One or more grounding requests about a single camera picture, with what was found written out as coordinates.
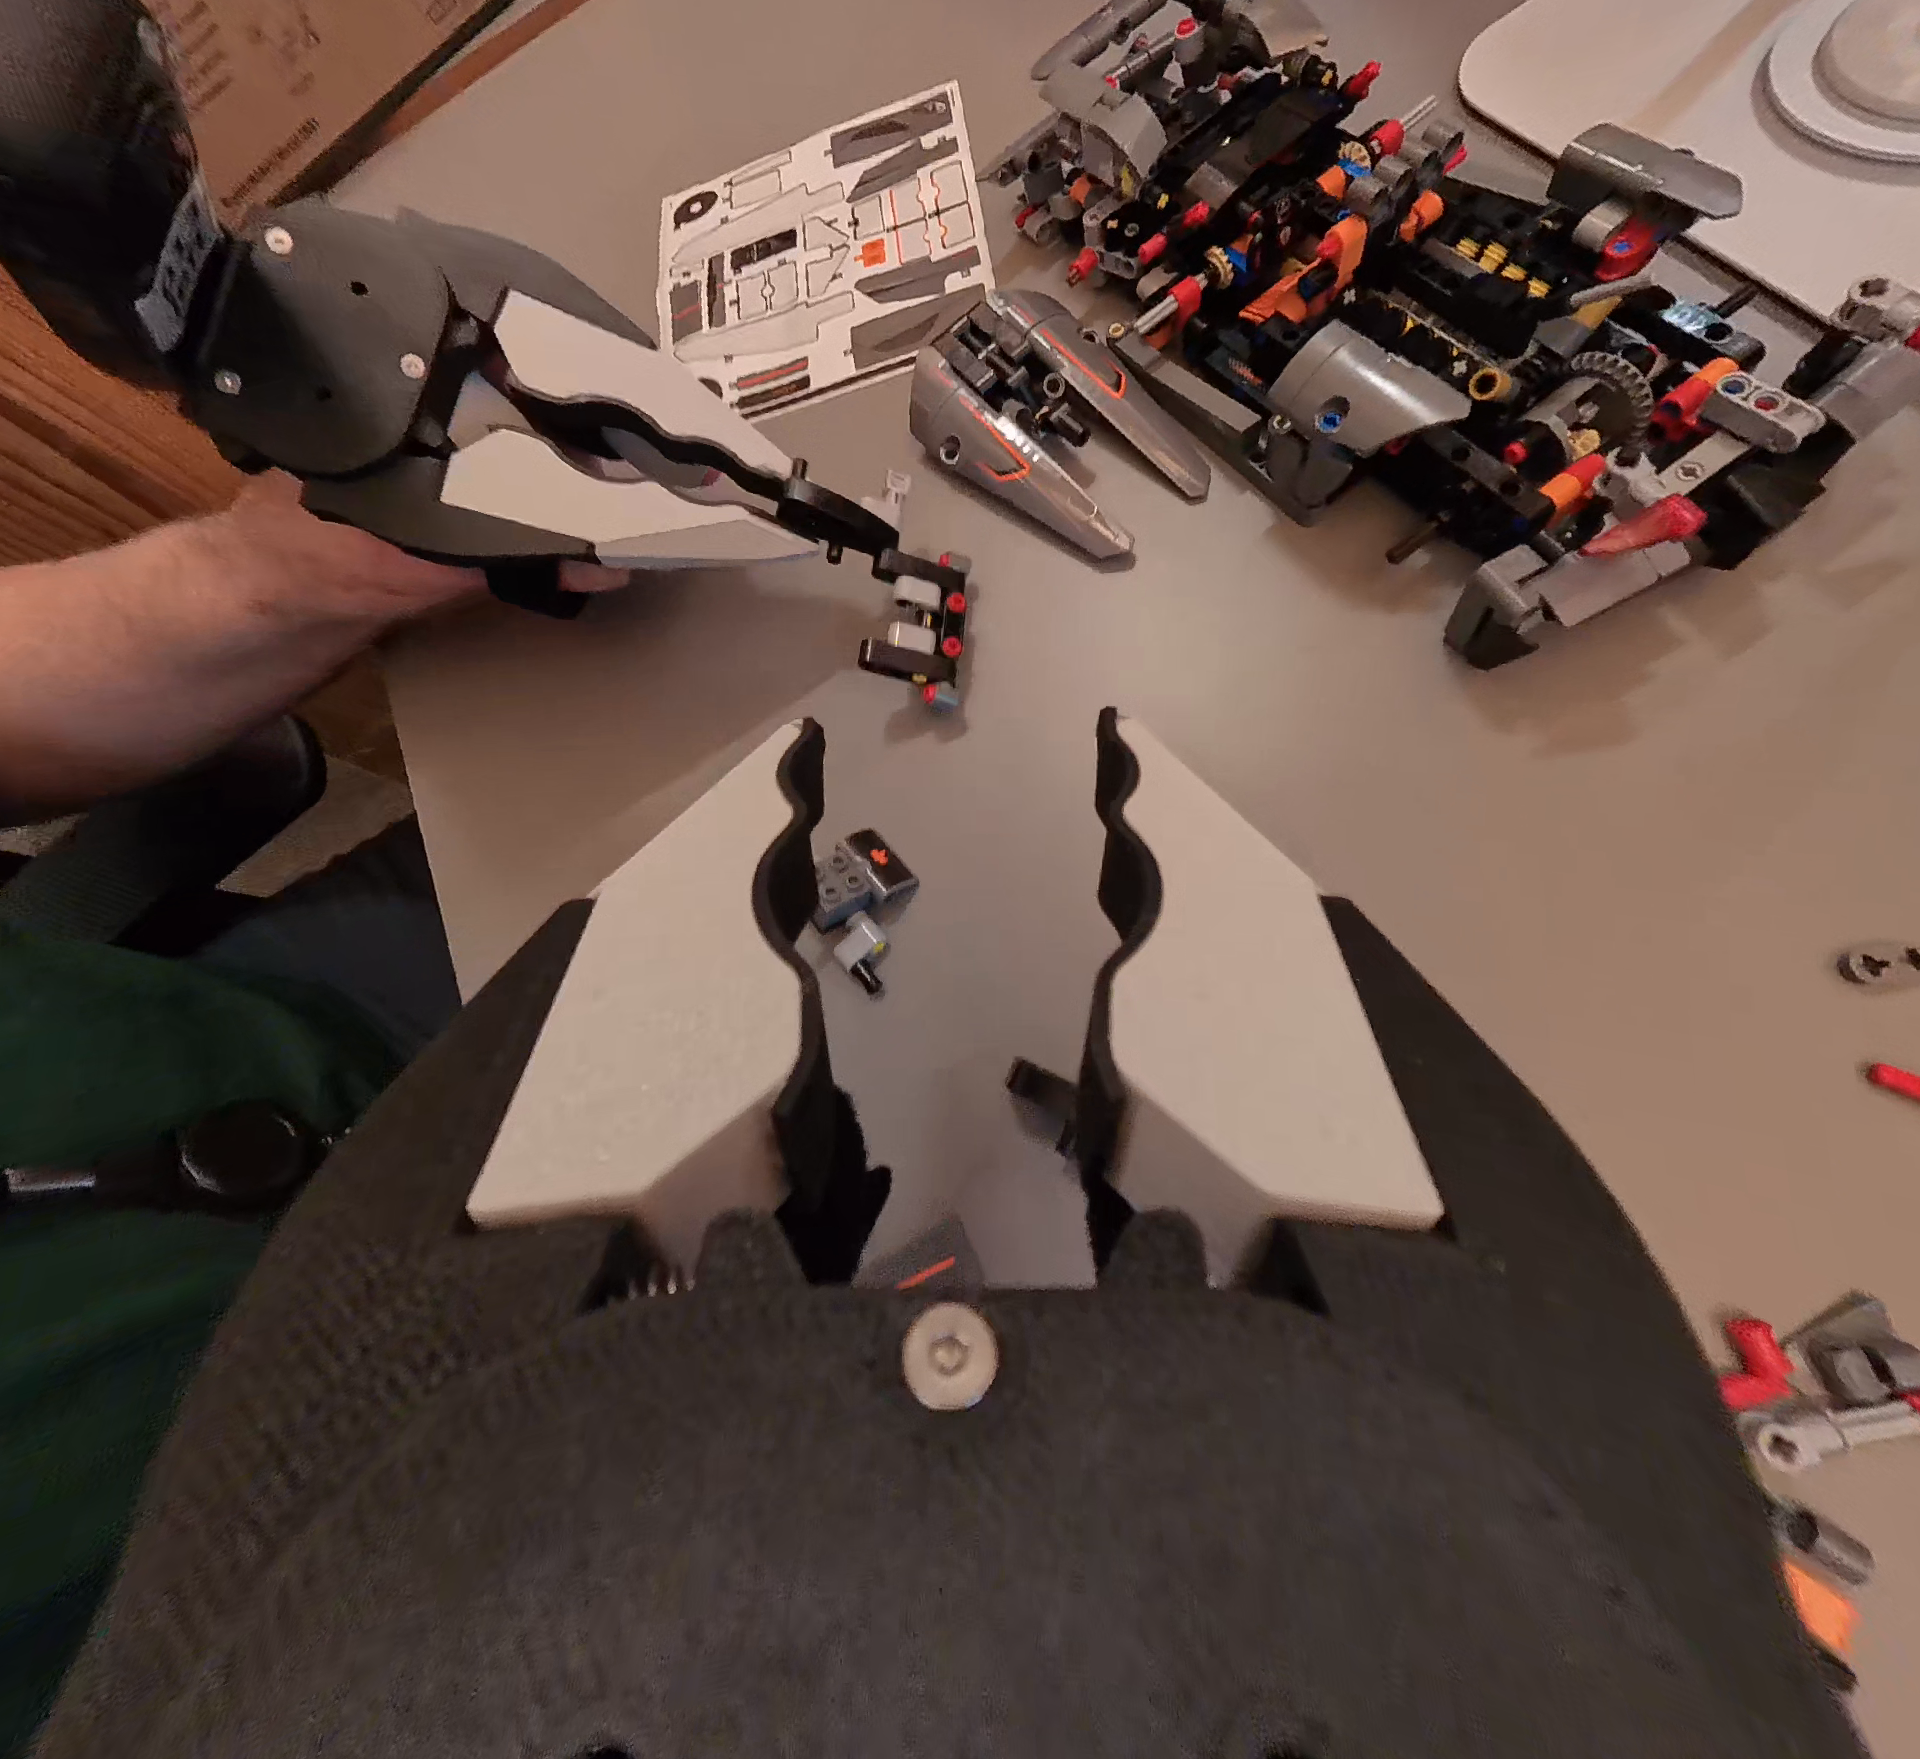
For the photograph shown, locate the light grey lego rod assembly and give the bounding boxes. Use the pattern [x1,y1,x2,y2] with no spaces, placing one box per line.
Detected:
[1715,1292,1920,1477]

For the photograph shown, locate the dark grey lego axle assembly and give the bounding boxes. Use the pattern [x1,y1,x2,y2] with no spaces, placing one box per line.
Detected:
[811,829,919,999]

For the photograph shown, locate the person's left forearm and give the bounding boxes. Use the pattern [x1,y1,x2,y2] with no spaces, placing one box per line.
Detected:
[0,498,303,816]

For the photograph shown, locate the cardboard box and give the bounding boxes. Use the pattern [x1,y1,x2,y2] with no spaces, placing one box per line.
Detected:
[0,0,586,215]

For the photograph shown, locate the black lego assembly red pins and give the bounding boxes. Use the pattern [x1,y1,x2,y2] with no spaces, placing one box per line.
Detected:
[856,550,975,714]

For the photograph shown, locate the person's green shirt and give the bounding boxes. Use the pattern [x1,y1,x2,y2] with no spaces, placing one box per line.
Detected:
[0,920,452,1759]

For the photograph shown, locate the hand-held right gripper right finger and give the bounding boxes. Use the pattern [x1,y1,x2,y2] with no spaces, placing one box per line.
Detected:
[1077,706,1444,1289]

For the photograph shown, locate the lego sticker sheet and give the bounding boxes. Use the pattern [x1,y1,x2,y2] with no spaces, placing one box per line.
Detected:
[655,82,993,418]

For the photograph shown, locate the grey lego panels orange stripes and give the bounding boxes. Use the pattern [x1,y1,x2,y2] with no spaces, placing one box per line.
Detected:
[908,288,1213,573]

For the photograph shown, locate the black lego beam assembly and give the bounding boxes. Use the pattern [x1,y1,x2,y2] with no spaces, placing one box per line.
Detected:
[780,458,918,576]
[1004,1056,1084,1161]

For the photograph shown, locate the white rounded board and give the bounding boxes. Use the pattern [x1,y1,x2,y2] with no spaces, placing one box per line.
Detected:
[1458,0,1920,328]

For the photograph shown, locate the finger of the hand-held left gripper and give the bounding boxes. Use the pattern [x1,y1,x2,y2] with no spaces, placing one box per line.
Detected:
[484,285,796,487]
[439,423,844,576]

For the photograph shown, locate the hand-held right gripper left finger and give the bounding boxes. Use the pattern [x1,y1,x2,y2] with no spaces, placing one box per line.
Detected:
[465,717,889,1289]

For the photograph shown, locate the large lego vehicle model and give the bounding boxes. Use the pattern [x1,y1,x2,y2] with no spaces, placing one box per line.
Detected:
[982,0,1920,673]

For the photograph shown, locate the wooden post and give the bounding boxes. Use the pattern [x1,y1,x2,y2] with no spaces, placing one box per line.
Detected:
[0,266,287,569]

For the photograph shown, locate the cluster of small lego pieces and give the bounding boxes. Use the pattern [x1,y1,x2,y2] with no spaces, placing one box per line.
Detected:
[1770,1497,1878,1688]

